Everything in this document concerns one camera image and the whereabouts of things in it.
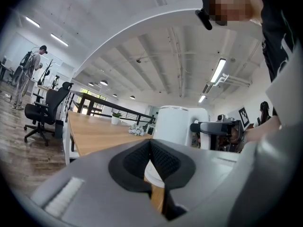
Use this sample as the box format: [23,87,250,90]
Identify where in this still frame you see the black railing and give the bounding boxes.
[63,89,157,128]

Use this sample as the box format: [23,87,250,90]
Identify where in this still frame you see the black coat rack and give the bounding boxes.
[37,59,54,86]

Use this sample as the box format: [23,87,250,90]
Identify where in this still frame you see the black trash bin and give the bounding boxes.
[54,119,64,140]

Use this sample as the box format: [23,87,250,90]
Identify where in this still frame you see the white potted green plant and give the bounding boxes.
[110,111,123,125]

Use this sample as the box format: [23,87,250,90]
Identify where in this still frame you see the white round disc device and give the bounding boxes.
[144,160,166,189]

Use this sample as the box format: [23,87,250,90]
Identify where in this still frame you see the person's black printed t-shirt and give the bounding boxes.
[250,0,297,83]

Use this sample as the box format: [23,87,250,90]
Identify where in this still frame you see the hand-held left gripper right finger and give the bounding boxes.
[150,138,240,221]

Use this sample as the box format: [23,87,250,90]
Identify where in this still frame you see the black head-worn camera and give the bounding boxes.
[195,8,214,31]

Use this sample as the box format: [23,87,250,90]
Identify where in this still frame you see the person's head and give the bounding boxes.
[201,0,265,27]

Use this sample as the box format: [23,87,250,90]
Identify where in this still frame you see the white artificial flower bunch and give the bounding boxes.
[128,123,145,137]

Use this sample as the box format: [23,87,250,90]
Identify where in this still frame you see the person's right forearm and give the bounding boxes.
[244,115,282,144]

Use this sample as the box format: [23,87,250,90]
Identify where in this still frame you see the black office chair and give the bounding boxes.
[23,81,74,147]

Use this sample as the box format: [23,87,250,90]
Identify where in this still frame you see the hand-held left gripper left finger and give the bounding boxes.
[30,138,168,227]

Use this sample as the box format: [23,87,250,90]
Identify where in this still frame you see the wooden desk with white legs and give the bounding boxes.
[63,110,166,213]

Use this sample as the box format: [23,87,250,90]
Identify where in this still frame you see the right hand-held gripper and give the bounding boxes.
[190,106,251,152]

